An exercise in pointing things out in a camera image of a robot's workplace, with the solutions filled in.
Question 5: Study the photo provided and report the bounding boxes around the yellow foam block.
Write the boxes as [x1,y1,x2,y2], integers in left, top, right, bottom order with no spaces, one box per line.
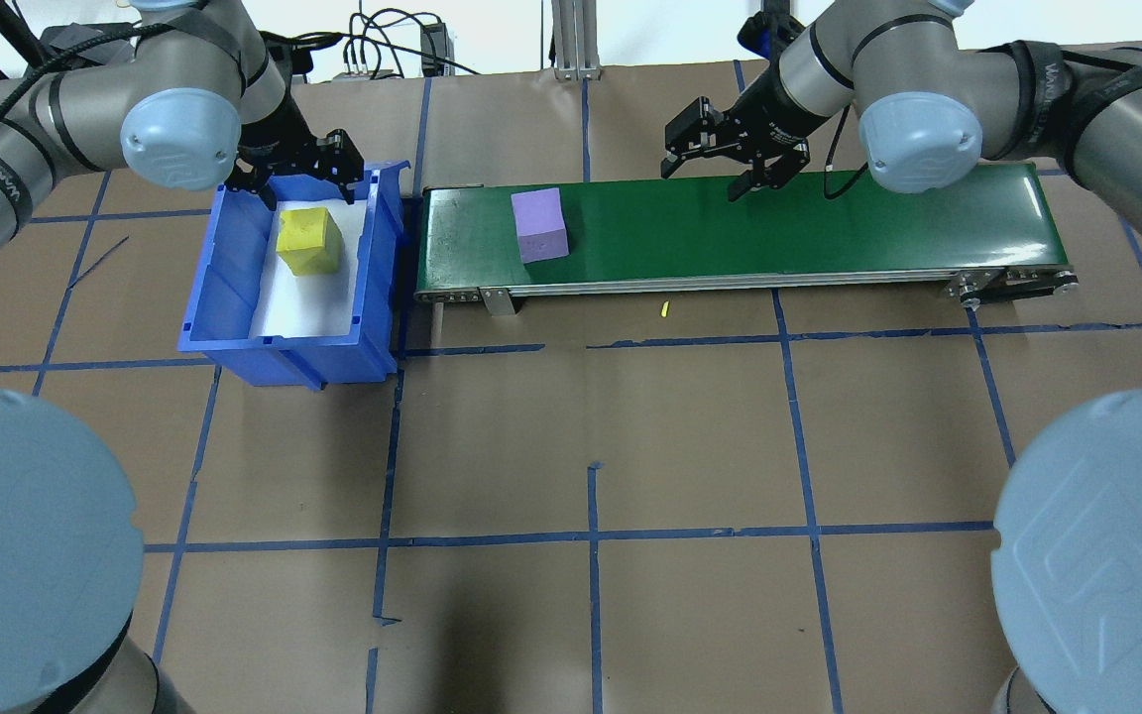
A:
[277,206,343,277]

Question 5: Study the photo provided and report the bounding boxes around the purple foam block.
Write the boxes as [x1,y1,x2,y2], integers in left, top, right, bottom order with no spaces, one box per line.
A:
[511,187,571,265]

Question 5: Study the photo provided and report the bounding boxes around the green conveyor belt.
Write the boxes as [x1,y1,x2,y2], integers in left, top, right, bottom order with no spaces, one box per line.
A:
[412,161,1081,318]

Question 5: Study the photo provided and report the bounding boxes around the blue plastic bin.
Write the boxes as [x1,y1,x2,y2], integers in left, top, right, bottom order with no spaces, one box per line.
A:
[177,159,411,391]

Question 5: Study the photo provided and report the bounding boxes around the white liner sheet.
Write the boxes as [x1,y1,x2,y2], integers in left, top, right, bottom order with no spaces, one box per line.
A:
[249,198,374,343]

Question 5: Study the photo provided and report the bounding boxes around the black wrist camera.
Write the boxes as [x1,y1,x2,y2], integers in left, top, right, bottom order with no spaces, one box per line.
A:
[262,33,317,86]
[738,8,795,59]

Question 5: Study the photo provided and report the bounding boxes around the aluminium profile post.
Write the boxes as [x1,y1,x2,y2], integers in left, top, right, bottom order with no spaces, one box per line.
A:
[551,0,602,80]

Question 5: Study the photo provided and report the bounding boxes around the black cable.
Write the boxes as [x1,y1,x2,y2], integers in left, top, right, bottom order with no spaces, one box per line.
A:
[343,8,483,78]

